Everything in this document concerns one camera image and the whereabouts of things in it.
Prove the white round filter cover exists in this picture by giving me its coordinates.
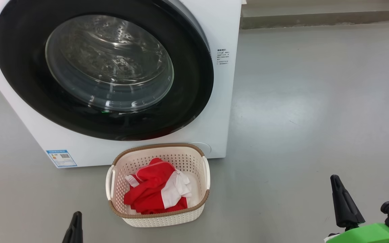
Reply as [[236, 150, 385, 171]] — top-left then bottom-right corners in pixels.
[[189, 142, 212, 158]]

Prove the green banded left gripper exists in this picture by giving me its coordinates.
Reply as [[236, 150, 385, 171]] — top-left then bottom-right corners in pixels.
[[325, 223, 389, 243]]

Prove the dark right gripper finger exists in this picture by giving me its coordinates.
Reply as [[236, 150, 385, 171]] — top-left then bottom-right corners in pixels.
[[335, 174, 366, 228], [331, 174, 348, 228]]

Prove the blue white energy label sticker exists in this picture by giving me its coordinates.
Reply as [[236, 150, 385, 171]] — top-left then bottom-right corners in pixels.
[[46, 150, 78, 168]]

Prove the cream perforated basket brown rim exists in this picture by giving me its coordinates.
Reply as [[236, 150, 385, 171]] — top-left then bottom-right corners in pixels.
[[106, 143, 211, 227]]

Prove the white front-load washing machine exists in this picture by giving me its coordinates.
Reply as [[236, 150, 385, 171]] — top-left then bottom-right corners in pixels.
[[0, 0, 242, 168]]

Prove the small printed text label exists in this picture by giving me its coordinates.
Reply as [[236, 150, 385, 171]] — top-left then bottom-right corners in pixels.
[[216, 48, 231, 65]]

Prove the red and white garment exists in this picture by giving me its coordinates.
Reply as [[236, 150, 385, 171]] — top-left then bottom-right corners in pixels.
[[124, 158, 193, 215]]

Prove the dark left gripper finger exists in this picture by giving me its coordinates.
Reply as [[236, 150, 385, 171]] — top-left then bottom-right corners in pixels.
[[76, 212, 83, 243], [62, 212, 79, 243]]

